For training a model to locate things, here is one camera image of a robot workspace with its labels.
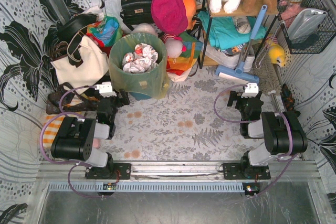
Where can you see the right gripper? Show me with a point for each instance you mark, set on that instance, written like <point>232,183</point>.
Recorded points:
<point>238,99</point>

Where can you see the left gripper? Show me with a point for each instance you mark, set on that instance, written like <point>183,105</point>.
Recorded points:
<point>115,98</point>

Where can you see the teal trash bin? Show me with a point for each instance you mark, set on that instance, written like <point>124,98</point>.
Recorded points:
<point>140,96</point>

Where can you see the yellow trash bag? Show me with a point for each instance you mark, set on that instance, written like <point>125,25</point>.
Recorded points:
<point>153,83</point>

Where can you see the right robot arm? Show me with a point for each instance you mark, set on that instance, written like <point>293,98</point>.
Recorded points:
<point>282,132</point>

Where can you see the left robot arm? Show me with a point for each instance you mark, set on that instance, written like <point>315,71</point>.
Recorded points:
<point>74,140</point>

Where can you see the crumpled paper trash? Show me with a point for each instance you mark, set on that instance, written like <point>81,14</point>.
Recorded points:
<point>143,59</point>

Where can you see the cream canvas tote bag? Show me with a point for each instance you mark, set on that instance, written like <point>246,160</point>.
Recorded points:
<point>92,67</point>

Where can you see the brown patterned bag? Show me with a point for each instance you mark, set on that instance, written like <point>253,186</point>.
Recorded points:
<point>72,102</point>

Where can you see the colourful printed bag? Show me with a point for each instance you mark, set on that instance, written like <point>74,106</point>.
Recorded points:
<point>106,32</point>

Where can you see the magenta cloth bag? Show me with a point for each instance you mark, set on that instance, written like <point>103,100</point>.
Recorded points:
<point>169,16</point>

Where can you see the beige dust mop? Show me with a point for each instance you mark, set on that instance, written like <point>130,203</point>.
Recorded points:
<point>264,69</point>

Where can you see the pink glasses case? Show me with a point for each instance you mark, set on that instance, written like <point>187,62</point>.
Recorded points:
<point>96,143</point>

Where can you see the black orange toy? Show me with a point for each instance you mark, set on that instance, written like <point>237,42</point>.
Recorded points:
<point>288,99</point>

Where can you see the yellow duck plush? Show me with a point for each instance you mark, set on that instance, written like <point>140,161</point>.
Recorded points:
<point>275,52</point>

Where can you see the rainbow striped cloth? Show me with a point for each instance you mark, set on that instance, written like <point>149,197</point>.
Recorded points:
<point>188,57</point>

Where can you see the teal folded cloth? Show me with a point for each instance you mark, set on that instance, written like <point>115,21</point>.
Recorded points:
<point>223,33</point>

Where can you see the white pink plush doll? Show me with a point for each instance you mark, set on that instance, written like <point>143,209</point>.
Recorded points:
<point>174,45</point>

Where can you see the cream plush bear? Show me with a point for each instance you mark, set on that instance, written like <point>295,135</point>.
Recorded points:
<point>145,28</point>

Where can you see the orange checkered cloth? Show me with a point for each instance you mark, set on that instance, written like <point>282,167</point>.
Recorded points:
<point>51,132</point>

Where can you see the wooden metal shelf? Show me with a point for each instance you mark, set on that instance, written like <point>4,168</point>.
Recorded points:
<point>205,30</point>

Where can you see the black leather handbag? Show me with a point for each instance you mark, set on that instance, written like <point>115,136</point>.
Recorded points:
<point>135,12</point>

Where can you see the black round hat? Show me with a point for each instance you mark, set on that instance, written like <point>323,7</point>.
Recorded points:
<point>69,29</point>

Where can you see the silver foil pouch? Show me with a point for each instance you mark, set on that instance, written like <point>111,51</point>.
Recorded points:
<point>306,22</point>

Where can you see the orange plush toy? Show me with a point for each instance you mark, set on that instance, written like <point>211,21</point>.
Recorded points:
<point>190,7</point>

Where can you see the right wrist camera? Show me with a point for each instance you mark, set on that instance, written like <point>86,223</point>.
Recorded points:
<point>250,90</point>

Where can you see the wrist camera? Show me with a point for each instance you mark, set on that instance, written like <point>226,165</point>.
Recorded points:
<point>250,90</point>
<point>105,89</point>

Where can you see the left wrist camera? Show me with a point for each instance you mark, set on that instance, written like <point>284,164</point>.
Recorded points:
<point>105,89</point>

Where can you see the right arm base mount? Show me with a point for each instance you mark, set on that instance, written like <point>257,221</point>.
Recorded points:
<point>235,171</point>

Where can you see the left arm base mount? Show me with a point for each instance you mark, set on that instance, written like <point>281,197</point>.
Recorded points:
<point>122,171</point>

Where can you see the black wire basket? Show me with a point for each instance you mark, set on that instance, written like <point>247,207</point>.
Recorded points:
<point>316,41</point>

